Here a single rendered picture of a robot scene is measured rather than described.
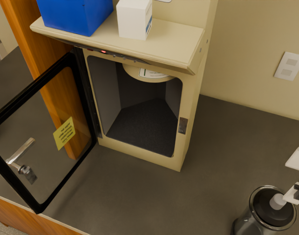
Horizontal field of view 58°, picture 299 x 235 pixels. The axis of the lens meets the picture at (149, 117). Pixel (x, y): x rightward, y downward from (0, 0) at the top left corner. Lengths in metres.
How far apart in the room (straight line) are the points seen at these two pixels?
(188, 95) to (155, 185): 0.39
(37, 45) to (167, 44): 0.33
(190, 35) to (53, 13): 0.25
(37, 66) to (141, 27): 0.32
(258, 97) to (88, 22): 0.87
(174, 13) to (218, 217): 0.64
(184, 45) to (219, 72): 0.67
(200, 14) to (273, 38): 0.55
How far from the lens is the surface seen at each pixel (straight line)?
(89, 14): 0.51
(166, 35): 0.52
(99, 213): 0.93
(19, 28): 0.66
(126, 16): 0.49
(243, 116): 1.18
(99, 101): 0.85
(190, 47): 0.50
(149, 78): 0.70
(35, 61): 0.71
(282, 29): 1.04
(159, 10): 0.56
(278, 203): 0.70
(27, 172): 0.73
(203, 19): 0.54
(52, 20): 0.56
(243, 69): 1.14
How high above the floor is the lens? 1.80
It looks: 51 degrees down
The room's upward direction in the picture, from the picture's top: straight up
